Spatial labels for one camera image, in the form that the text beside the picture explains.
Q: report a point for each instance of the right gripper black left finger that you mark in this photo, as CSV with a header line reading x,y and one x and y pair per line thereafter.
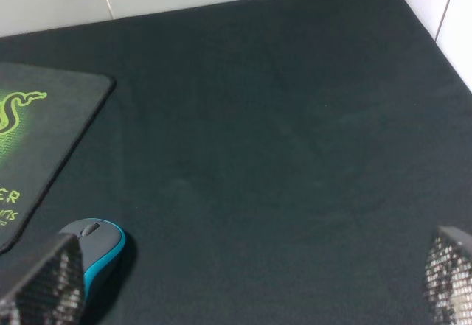
x,y
46,286

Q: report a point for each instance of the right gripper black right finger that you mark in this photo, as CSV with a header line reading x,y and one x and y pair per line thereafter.
x,y
447,277

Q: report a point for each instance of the grey and blue computer mouse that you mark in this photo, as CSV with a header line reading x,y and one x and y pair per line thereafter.
x,y
101,244

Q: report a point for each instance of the black green snake mouse pad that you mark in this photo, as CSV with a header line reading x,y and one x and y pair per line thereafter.
x,y
44,112

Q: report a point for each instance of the black table cloth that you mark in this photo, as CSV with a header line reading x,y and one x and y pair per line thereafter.
x,y
271,161

